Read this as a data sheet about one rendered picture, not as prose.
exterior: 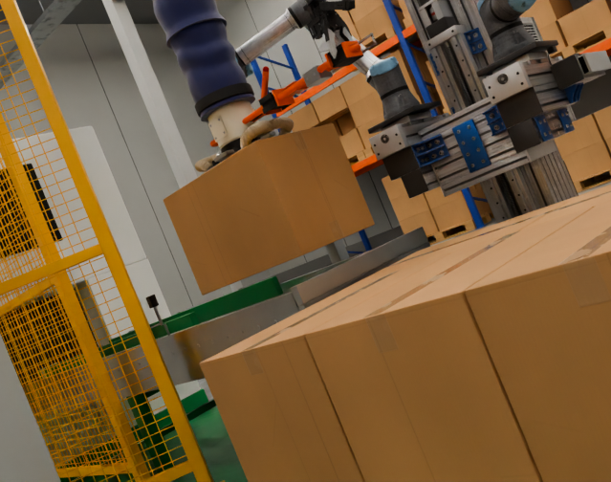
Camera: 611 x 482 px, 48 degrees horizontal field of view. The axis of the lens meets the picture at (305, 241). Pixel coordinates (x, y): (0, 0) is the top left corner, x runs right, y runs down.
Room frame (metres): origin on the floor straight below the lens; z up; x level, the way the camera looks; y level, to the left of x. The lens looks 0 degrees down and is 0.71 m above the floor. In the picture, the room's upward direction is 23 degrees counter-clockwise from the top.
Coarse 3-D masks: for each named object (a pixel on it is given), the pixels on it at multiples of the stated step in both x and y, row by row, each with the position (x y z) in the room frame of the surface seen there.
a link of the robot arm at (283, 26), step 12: (300, 0) 2.70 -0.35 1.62; (288, 12) 2.70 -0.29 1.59; (300, 12) 2.69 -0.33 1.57; (276, 24) 2.71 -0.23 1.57; (288, 24) 2.71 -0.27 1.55; (300, 24) 2.71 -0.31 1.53; (264, 36) 2.72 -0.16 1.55; (276, 36) 2.73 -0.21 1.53; (240, 48) 2.75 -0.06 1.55; (252, 48) 2.74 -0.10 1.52; (264, 48) 2.75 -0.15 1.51; (240, 60) 2.75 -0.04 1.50; (252, 60) 2.78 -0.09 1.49
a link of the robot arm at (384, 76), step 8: (392, 56) 2.66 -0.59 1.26; (376, 64) 2.65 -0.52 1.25; (384, 64) 2.63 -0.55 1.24; (392, 64) 2.63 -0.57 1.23; (376, 72) 2.65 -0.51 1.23; (384, 72) 2.63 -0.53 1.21; (392, 72) 2.63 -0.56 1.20; (400, 72) 2.65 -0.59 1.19; (376, 80) 2.66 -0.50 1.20; (384, 80) 2.63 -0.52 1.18; (392, 80) 2.63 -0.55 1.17; (400, 80) 2.64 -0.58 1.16; (384, 88) 2.64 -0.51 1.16; (392, 88) 2.63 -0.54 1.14
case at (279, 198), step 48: (288, 144) 2.29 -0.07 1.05; (336, 144) 2.45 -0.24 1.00; (192, 192) 2.49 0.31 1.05; (240, 192) 2.31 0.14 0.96; (288, 192) 2.23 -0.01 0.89; (336, 192) 2.38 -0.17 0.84; (192, 240) 2.57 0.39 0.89; (240, 240) 2.38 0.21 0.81; (288, 240) 2.22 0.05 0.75; (336, 240) 2.32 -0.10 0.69
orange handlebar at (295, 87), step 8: (352, 48) 2.07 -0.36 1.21; (320, 72) 2.17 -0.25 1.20; (288, 88) 2.28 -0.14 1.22; (296, 88) 2.26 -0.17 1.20; (304, 88) 2.28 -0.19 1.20; (280, 96) 2.31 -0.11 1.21; (288, 96) 2.34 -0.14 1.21; (256, 112) 2.41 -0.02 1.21; (248, 120) 2.46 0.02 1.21; (216, 144) 2.66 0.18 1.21
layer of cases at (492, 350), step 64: (448, 256) 1.74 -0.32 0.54; (512, 256) 1.27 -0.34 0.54; (576, 256) 0.99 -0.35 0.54; (320, 320) 1.50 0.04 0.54; (384, 320) 1.24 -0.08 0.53; (448, 320) 1.14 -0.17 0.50; (512, 320) 1.06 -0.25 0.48; (576, 320) 0.99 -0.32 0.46; (256, 384) 1.54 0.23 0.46; (320, 384) 1.40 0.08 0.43; (384, 384) 1.28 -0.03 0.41; (448, 384) 1.18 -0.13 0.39; (512, 384) 1.09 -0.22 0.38; (576, 384) 1.02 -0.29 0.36; (256, 448) 1.61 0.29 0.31; (320, 448) 1.46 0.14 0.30; (384, 448) 1.33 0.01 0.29; (448, 448) 1.22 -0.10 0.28; (512, 448) 1.13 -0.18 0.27; (576, 448) 1.05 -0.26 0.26
